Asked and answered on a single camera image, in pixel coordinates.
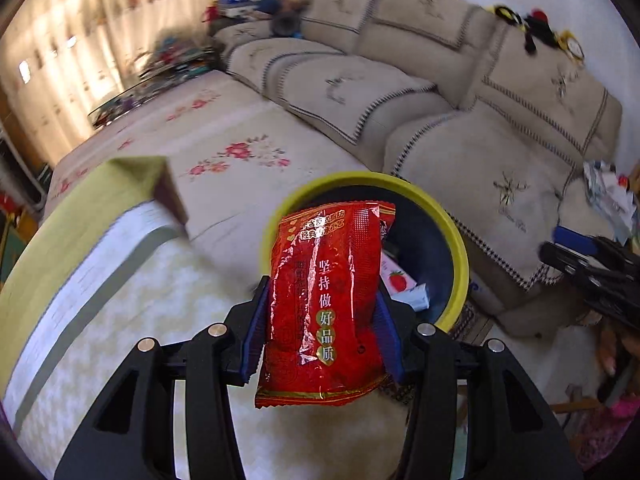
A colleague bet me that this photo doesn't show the patterned rug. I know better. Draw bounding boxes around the patterned rug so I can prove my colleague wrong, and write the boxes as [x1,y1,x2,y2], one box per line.
[450,305,496,346]

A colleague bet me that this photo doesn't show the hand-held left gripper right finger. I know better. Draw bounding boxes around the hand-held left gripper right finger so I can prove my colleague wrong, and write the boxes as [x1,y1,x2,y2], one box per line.
[375,287,583,480]

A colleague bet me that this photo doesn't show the beige sofa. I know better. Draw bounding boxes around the beige sofa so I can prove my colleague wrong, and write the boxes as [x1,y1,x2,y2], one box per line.
[212,0,623,341]

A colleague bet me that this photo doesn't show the floral cream bedspread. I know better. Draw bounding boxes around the floral cream bedspread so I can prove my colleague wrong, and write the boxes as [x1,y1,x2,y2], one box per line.
[42,70,401,261]

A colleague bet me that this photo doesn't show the chevron patterned tablecloth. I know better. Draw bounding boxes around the chevron patterned tablecloth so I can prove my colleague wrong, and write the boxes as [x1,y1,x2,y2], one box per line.
[0,156,416,480]

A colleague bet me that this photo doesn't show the pink strawberry carton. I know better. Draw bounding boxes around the pink strawberry carton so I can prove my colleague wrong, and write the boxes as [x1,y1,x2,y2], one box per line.
[380,252,418,293]

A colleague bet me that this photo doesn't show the person's right hand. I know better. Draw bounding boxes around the person's right hand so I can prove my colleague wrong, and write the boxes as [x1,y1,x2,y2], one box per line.
[602,322,640,376]

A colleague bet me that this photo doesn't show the yellow black plush toy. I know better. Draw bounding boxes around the yellow black plush toy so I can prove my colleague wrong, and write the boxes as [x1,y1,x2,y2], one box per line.
[482,2,586,66]

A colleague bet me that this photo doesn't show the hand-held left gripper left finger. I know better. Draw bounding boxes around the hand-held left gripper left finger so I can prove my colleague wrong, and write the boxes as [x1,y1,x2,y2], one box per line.
[54,275,273,480]

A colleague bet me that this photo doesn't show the cream embroidered curtain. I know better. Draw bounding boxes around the cream embroidered curtain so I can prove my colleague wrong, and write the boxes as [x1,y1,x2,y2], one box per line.
[95,0,221,86]
[0,0,101,161]

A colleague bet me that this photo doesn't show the red snack packet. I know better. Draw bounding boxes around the red snack packet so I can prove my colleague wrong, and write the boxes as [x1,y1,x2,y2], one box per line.
[255,201,397,408]

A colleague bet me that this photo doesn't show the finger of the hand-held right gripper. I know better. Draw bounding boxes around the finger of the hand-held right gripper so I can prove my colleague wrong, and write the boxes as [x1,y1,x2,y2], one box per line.
[540,241,588,276]
[554,225,596,250]

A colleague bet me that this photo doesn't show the glass coffee table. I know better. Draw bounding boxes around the glass coffee table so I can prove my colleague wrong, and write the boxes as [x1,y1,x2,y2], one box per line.
[87,45,221,128]

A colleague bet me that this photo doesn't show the crumpled plastic bag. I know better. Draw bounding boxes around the crumpled plastic bag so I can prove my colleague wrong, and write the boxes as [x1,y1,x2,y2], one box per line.
[582,160,640,241]

